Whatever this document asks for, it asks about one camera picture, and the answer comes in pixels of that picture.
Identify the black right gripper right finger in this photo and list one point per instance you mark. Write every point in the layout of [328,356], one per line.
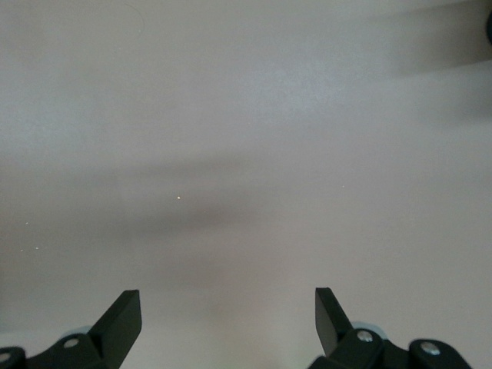
[330,326]

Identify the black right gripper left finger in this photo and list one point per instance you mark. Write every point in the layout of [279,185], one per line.
[115,330]

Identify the black round knob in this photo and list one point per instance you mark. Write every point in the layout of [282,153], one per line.
[489,27]

